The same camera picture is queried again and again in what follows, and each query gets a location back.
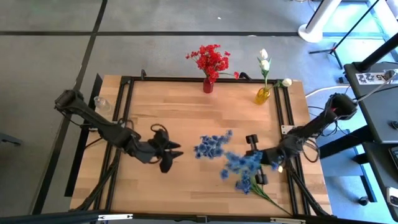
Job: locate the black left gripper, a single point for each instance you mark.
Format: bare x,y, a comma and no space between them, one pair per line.
155,151

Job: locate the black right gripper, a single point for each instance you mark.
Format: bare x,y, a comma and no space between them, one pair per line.
272,156

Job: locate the white artificial tulip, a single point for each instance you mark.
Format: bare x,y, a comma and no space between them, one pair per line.
286,82
263,53
265,64

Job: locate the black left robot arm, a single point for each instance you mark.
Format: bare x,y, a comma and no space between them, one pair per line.
102,127

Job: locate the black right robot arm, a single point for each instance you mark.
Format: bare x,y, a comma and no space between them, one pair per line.
314,124

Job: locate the yellow glass vase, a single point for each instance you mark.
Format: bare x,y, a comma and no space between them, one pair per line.
261,97

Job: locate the red glass vase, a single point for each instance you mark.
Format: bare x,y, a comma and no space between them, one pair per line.
208,87

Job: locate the small clear glass bottle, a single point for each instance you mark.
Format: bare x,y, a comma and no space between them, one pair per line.
102,104

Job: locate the black caster wheel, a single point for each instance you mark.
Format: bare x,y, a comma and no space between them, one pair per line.
363,201

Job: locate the black desk with label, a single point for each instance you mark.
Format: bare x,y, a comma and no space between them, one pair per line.
373,118

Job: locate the black desk with devices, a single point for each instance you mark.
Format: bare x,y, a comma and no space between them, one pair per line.
382,174

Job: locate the black aluminium crossbeam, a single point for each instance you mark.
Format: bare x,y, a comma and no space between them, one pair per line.
62,217

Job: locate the black tripod stand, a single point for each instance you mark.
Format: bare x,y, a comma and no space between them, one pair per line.
334,49

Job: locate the dark keypad device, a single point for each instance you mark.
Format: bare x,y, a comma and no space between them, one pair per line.
395,157

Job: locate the white column with round base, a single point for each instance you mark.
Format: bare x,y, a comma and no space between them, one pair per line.
312,32

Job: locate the white handheld device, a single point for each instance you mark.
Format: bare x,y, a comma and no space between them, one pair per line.
392,196

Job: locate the white printed paper label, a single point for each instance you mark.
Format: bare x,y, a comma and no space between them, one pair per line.
373,77

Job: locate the thick black pole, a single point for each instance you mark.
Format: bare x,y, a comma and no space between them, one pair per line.
377,54

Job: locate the grey floor object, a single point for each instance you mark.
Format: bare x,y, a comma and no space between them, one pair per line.
9,138

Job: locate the white metal bracket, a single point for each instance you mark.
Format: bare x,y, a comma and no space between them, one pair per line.
287,129

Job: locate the silver beam bracket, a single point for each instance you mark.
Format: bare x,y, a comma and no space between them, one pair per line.
115,216
287,220

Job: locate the black curved frame clip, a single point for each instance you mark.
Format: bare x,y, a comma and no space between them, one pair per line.
245,75
143,73

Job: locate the black desk base frame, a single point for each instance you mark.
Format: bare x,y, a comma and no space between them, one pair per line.
342,144

